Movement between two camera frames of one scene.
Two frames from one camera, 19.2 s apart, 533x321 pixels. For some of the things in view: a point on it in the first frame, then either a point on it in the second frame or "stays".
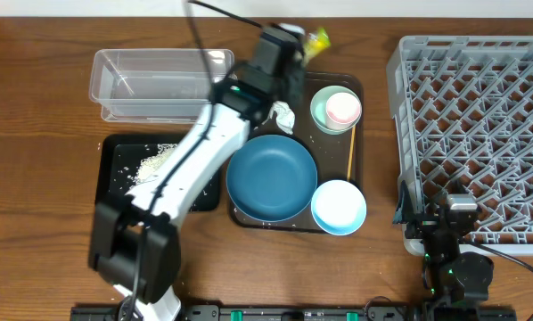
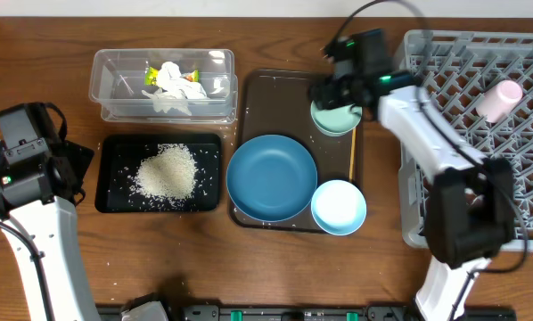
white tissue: x=284 y=118 -> x=175 y=92
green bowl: x=318 y=105 stays
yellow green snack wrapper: x=318 y=42 -> x=151 y=75
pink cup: x=342 y=109 -> x=499 y=101
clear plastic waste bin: x=155 y=86 stays
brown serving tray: x=337 y=157 stays
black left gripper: x=292 y=83 -> x=74 y=155
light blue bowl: x=339 y=207 stays
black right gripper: x=405 y=213 -> x=329 y=91
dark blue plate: x=271 y=178 stays
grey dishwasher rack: x=472 y=115 stays
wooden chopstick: x=351 y=152 stays
